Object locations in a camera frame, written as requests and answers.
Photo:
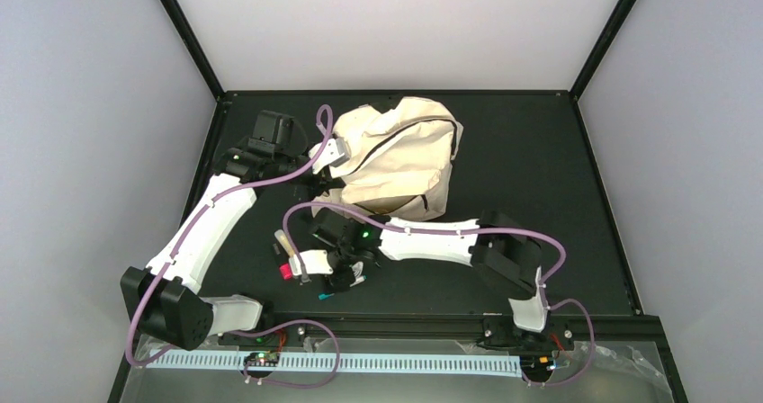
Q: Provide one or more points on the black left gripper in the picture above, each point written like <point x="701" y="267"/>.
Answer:
<point x="321" y="180"/>

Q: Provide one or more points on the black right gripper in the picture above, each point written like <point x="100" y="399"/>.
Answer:
<point x="342" y="282"/>

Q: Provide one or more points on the pink and black highlighter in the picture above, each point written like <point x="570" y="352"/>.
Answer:
<point x="282" y="259"/>

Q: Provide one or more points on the cream canvas backpack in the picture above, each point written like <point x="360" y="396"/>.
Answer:
<point x="401" y="159"/>

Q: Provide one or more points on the white charger with cable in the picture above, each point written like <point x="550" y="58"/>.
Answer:
<point x="358" y="273"/>

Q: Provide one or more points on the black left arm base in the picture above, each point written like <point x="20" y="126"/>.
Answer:
<point x="267" y="334"/>

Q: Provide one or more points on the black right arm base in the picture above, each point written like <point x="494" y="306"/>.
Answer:
<point x="500" y="333"/>

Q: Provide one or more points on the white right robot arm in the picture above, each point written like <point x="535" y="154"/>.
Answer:
<point x="508" y="262"/>

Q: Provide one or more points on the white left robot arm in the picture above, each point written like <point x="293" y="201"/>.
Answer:
<point x="163" y="298"/>

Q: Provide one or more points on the yellow highlighter pen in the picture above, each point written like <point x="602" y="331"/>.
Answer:
<point x="284" y="248"/>

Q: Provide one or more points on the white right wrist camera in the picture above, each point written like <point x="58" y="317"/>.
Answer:
<point x="311" y="262"/>

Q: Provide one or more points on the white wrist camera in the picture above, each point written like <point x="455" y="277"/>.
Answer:
<point x="334" y="154"/>
<point x="311" y="262"/>

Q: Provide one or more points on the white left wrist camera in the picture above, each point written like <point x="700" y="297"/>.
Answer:
<point x="334" y="154"/>

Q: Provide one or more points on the light blue slotted cable duct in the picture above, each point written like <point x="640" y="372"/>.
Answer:
<point x="448" y="364"/>

